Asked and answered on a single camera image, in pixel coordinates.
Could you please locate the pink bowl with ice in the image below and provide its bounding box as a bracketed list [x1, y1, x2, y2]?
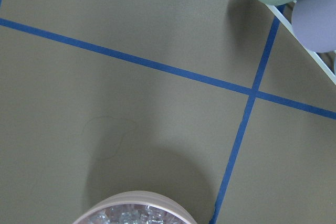
[74, 191, 196, 223]

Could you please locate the lilac cup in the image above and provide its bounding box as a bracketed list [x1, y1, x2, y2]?
[291, 0, 335, 53]

